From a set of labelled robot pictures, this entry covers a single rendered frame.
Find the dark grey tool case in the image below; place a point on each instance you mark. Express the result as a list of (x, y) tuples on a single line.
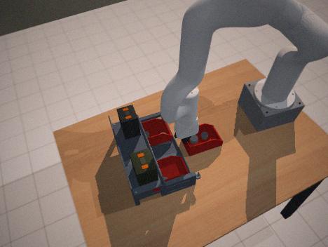
[(129, 121)]

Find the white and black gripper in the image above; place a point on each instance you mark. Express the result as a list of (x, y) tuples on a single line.
[(184, 131)]

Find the olive green tool case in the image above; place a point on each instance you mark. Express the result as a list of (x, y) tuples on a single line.
[(144, 166)]

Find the red bin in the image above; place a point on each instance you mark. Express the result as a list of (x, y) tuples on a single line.
[(213, 140), (172, 167), (156, 129)]

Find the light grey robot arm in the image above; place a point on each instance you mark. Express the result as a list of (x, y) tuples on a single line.
[(308, 33)]

